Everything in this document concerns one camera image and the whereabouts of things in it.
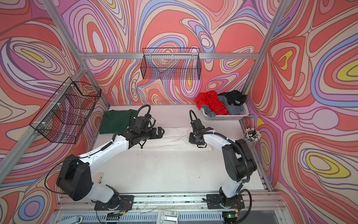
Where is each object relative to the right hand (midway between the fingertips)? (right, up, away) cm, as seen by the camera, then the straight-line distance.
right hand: (194, 142), depth 94 cm
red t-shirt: (+16, +33, +19) cm, 41 cm away
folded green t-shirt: (-61, +14, +10) cm, 63 cm away
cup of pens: (+32, +7, -15) cm, 36 cm away
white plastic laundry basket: (+27, +17, +10) cm, 33 cm away
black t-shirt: (+34, +34, +16) cm, 51 cm away
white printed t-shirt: (-14, +3, +1) cm, 14 cm away
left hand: (-22, +9, -9) cm, 26 cm away
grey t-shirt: (+31, +24, +10) cm, 41 cm away
